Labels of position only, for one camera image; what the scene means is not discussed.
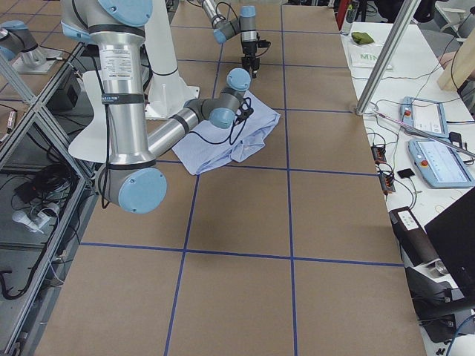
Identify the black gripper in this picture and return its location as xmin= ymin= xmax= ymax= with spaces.
xmin=240 ymin=39 xmax=260 ymax=79

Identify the light blue button shirt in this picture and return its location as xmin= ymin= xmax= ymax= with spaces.
xmin=172 ymin=91 xmax=281 ymax=175

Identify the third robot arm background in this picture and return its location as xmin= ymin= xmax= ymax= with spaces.
xmin=1 ymin=20 xmax=47 ymax=70

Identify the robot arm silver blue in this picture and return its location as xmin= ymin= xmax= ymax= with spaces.
xmin=197 ymin=1 xmax=268 ymax=79
xmin=61 ymin=1 xmax=251 ymax=214

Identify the green fabric pouch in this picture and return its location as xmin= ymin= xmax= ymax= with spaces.
xmin=351 ymin=31 xmax=375 ymax=45

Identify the clear bag green lettering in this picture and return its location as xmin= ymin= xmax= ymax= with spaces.
xmin=347 ymin=39 xmax=384 ymax=68

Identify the orange circuit board far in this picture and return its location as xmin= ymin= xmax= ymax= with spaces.
xmin=371 ymin=145 xmax=387 ymax=164

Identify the orange circuit board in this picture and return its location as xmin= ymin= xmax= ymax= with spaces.
xmin=378 ymin=171 xmax=396 ymax=195
xmin=371 ymin=145 xmax=387 ymax=164

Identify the long metal rod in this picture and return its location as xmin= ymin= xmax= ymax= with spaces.
xmin=373 ymin=111 xmax=475 ymax=158

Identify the orange circuit board near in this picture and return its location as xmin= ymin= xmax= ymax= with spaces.
xmin=378 ymin=171 xmax=396 ymax=195

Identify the far blue teach pendant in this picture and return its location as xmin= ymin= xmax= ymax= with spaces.
xmin=400 ymin=96 xmax=449 ymax=139

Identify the blue teach pendant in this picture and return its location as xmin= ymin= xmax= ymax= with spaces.
xmin=400 ymin=96 xmax=449 ymax=139
xmin=407 ymin=139 xmax=474 ymax=188

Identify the near blue teach pendant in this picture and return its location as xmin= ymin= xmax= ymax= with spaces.
xmin=407 ymin=139 xmax=474 ymax=188

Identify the black cylindrical device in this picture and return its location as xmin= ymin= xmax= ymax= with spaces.
xmin=389 ymin=207 xmax=449 ymax=277

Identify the black laptop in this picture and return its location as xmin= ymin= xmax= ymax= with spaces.
xmin=425 ymin=189 xmax=475 ymax=296

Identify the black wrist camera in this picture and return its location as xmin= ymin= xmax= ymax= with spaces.
xmin=257 ymin=39 xmax=272 ymax=48
xmin=236 ymin=98 xmax=254 ymax=123

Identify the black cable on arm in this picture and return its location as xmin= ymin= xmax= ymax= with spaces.
xmin=189 ymin=98 xmax=253 ymax=146
xmin=214 ymin=1 xmax=242 ymax=23

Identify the white camera mast pillar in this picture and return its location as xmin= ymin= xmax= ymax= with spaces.
xmin=145 ymin=0 xmax=178 ymax=76

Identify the aluminium frame post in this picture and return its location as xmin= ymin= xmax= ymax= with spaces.
xmin=355 ymin=0 xmax=420 ymax=116

